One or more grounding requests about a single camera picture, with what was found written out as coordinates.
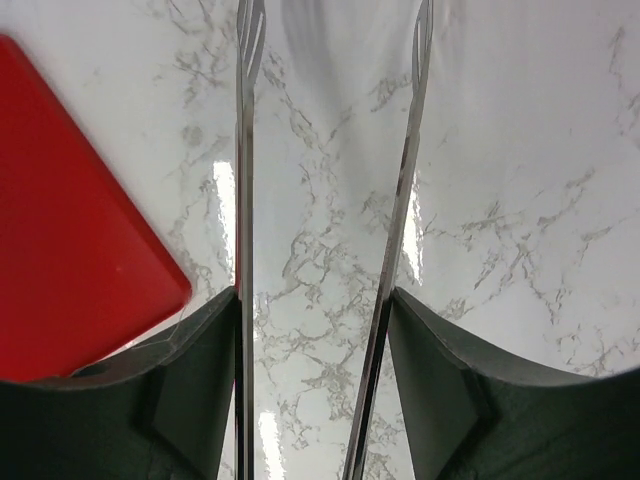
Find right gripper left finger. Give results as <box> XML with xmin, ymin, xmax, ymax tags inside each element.
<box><xmin>1</xmin><ymin>287</ymin><xmax>238</xmax><ymax>479</ymax></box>

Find red box lid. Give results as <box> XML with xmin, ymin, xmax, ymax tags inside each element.
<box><xmin>1</xmin><ymin>36</ymin><xmax>191</xmax><ymax>382</ymax></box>

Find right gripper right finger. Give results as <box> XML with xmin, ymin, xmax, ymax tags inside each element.
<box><xmin>389</xmin><ymin>289</ymin><xmax>639</xmax><ymax>479</ymax></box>

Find metal tongs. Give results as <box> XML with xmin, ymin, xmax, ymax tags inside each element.
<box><xmin>235</xmin><ymin>1</ymin><xmax>434</xmax><ymax>479</ymax></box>

